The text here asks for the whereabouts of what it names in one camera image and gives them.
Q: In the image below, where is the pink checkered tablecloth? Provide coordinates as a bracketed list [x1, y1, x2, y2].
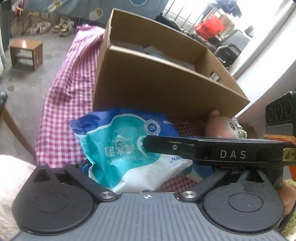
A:
[36, 25, 210, 193]

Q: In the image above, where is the teal wet wipes pack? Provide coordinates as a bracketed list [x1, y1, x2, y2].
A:
[70, 108, 192, 194]

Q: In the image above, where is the wheelchair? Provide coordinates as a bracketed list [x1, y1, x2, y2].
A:
[209, 30, 250, 68]

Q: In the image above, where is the blue face mask packet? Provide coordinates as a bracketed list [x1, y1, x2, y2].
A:
[110, 40, 195, 71]

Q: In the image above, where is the white shoes pair right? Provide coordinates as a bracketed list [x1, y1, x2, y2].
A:
[52, 19, 74, 37]

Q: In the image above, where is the white fluffy cushion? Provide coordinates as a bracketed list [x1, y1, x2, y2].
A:
[1, 155, 36, 240]

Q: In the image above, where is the green cuffed sleeve forearm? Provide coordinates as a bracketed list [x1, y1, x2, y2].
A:
[277, 179, 296, 240]

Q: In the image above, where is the blue patterned hanging sheet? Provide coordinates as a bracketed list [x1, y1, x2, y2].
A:
[24, 0, 168, 23]

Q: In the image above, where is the red plastic bag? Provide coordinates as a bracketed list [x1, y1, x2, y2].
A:
[195, 15, 225, 40]

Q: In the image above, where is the pink plush doll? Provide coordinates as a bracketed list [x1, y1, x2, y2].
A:
[204, 109, 247, 138]

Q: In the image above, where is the white shoes pair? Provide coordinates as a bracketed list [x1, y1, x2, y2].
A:
[52, 19, 74, 37]
[30, 21, 51, 35]

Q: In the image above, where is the small wooden stool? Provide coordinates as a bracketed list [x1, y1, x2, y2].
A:
[10, 39, 43, 71]

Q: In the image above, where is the brown cardboard box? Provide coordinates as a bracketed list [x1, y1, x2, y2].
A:
[93, 9, 249, 120]

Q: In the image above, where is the white curtain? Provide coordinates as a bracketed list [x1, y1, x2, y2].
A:
[230, 0, 296, 80]

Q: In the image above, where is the white shoes pair left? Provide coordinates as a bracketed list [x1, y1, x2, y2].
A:
[30, 21, 51, 35]

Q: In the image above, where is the black wooden chair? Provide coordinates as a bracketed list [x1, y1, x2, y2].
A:
[1, 90, 36, 159]

